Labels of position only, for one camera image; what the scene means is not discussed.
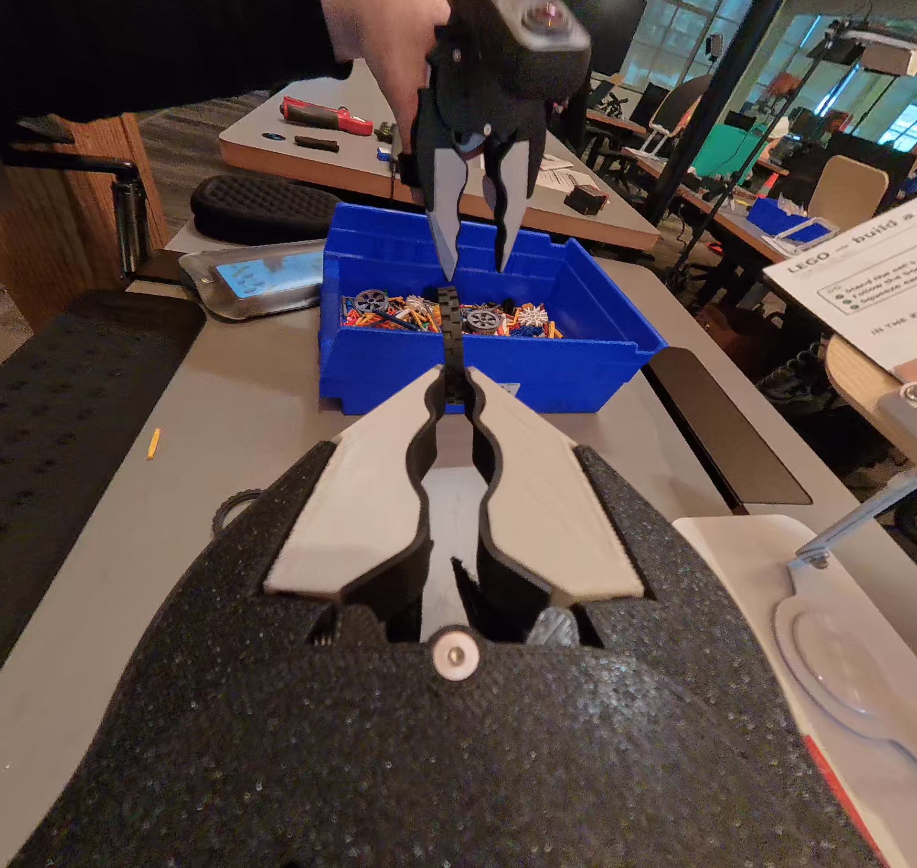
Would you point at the beige chair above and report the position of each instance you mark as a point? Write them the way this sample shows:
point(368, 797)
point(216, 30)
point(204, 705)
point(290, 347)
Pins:
point(852, 191)

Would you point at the white snowflake connector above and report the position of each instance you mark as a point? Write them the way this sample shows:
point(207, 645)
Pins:
point(532, 316)

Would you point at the blue plastic bin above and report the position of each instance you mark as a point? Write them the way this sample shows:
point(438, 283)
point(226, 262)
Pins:
point(573, 374)

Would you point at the black monitor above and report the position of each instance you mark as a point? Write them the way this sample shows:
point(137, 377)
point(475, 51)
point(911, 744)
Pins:
point(602, 16)

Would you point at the blue card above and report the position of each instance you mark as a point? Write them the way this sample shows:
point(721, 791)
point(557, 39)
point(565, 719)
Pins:
point(272, 273)

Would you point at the small black box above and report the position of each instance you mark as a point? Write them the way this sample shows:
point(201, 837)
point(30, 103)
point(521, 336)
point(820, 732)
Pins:
point(587, 200)

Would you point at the printed instruction booklet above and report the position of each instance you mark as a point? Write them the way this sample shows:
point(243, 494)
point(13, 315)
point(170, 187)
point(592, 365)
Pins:
point(845, 288)

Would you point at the black mesh cushion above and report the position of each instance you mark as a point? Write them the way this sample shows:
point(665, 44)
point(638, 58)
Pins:
point(265, 209)

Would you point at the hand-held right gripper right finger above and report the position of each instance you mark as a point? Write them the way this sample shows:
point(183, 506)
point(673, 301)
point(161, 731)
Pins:
point(551, 517)

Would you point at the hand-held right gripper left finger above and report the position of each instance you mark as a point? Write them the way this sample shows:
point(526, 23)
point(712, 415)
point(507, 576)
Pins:
point(344, 517)

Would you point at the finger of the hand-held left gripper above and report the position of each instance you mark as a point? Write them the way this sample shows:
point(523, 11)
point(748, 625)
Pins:
point(514, 187)
point(444, 202)

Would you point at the pile of colourful building pieces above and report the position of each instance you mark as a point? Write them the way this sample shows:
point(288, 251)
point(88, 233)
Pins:
point(408, 316)

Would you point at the black perforated pad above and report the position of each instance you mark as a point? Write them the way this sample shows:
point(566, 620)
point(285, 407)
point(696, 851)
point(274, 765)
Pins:
point(86, 452)

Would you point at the black rubber tire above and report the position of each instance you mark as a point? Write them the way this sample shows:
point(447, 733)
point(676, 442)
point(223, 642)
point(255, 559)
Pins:
point(449, 338)

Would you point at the wood-edged grey table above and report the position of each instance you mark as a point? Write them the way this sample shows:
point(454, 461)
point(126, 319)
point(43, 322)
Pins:
point(551, 210)

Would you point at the short orange rod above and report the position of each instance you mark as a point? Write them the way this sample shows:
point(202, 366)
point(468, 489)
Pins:
point(153, 444)

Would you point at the person's left hand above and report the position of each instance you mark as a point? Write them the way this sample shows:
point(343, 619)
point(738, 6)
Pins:
point(380, 16)

